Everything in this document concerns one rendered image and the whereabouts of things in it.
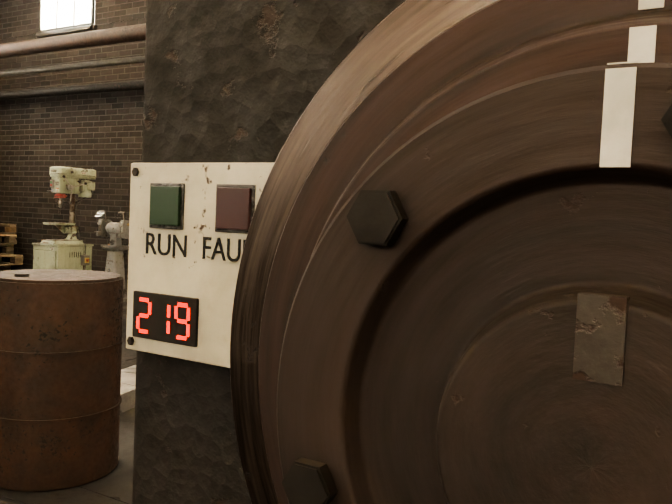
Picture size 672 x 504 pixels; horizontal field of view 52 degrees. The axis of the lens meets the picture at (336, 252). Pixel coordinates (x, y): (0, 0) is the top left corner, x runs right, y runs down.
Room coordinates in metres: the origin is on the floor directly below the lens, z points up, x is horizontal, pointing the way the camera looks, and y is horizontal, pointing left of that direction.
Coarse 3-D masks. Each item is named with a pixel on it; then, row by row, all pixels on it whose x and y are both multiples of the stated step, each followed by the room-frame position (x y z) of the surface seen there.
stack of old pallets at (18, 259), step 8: (0, 224) 9.80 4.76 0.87; (8, 224) 9.94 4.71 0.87; (0, 232) 9.87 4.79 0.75; (8, 232) 9.95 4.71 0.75; (0, 240) 10.13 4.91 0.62; (8, 240) 9.88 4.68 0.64; (16, 240) 9.99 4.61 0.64; (8, 248) 9.95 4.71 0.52; (0, 256) 9.61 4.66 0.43; (8, 256) 9.74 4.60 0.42; (16, 256) 9.87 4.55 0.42; (0, 264) 9.63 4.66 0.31; (8, 264) 9.74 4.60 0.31; (16, 264) 9.86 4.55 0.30
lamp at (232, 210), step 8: (224, 192) 0.60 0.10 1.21; (232, 192) 0.60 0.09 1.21; (240, 192) 0.59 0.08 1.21; (248, 192) 0.59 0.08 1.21; (224, 200) 0.60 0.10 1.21; (232, 200) 0.60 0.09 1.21; (240, 200) 0.59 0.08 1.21; (248, 200) 0.59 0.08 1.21; (216, 208) 0.61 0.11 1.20; (224, 208) 0.60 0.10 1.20; (232, 208) 0.60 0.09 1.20; (240, 208) 0.59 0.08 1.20; (248, 208) 0.59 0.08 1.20; (216, 216) 0.61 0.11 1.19; (224, 216) 0.60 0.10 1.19; (232, 216) 0.60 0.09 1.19; (240, 216) 0.59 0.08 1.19; (248, 216) 0.59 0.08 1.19; (216, 224) 0.61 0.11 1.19; (224, 224) 0.60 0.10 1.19; (232, 224) 0.60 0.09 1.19; (240, 224) 0.59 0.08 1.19; (248, 224) 0.59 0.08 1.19
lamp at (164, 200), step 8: (152, 192) 0.64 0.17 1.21; (160, 192) 0.64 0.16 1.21; (168, 192) 0.63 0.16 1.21; (176, 192) 0.63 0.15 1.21; (152, 200) 0.64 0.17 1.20; (160, 200) 0.64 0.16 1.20; (168, 200) 0.63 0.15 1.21; (176, 200) 0.63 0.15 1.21; (152, 208) 0.64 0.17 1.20; (160, 208) 0.64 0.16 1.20; (168, 208) 0.63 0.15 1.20; (176, 208) 0.63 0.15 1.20; (152, 216) 0.64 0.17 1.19; (160, 216) 0.64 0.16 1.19; (168, 216) 0.63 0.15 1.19; (176, 216) 0.63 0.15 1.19; (152, 224) 0.65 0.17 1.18; (160, 224) 0.64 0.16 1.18; (168, 224) 0.63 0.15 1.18; (176, 224) 0.63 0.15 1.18
